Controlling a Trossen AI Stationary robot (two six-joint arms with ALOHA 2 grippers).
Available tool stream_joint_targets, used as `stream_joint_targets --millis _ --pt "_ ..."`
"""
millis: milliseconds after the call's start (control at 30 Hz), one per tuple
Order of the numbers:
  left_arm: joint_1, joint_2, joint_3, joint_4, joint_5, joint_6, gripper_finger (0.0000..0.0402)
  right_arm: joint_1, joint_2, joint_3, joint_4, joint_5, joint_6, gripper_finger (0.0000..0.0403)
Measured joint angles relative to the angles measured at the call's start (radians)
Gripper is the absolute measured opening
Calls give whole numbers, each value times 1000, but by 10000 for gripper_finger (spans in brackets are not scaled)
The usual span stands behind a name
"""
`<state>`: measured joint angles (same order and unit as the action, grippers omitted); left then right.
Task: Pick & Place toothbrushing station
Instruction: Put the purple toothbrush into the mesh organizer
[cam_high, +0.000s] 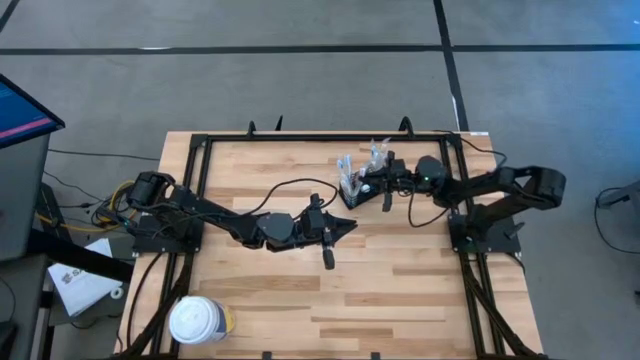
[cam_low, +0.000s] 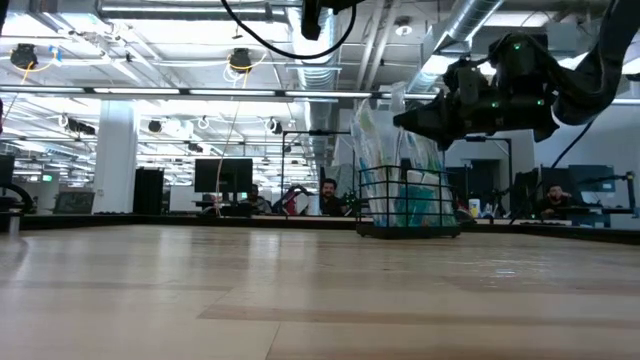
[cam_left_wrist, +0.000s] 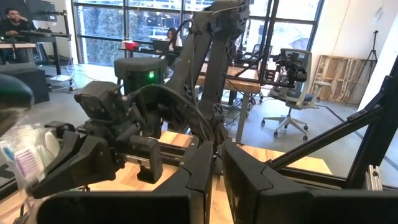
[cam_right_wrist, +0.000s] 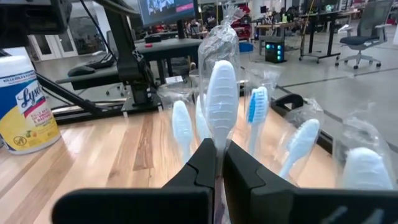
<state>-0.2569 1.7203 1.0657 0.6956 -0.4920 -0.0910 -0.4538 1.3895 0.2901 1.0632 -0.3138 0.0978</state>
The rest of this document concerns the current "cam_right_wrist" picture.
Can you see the blue screen monitor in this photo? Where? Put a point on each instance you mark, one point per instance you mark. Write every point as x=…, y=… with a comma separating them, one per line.
x=166, y=9

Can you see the black arched table clamp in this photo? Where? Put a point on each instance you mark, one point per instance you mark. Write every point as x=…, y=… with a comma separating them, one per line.
x=287, y=100

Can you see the black table frame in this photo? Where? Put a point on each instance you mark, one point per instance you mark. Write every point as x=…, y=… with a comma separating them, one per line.
x=77, y=101

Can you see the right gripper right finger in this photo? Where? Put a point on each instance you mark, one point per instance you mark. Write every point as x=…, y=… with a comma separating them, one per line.
x=311, y=208

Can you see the blue plastic bin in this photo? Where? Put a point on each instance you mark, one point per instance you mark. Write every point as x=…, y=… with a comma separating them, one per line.
x=246, y=46

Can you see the red tool cart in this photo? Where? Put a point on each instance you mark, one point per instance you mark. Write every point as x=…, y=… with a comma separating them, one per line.
x=245, y=23

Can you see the white paper sheet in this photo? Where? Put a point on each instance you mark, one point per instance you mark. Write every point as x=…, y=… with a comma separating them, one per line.
x=174, y=79

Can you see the black computer mouse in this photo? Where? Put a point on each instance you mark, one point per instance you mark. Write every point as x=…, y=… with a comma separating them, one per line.
x=81, y=71

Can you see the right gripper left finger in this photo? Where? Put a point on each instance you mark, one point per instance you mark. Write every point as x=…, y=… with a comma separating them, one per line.
x=130, y=205

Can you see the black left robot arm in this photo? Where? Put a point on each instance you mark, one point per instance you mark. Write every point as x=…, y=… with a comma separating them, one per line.
x=130, y=62

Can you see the grey work table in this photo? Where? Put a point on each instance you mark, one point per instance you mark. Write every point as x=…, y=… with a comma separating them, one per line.
x=171, y=46

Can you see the white lidded wipes canister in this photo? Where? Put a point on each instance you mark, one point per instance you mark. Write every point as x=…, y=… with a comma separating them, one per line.
x=25, y=105

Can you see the black keyboard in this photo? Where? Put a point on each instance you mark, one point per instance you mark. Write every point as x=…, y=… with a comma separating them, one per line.
x=99, y=61

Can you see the grey office chair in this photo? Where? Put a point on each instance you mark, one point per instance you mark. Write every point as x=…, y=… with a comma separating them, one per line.
x=362, y=39

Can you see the computer tower with blue lights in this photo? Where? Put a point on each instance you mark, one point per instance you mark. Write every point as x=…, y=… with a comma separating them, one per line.
x=274, y=51

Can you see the purple white toothbrush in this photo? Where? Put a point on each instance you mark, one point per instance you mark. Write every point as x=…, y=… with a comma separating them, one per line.
x=221, y=102

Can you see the black standing desk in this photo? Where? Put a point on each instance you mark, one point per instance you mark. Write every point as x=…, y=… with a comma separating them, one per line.
x=329, y=31

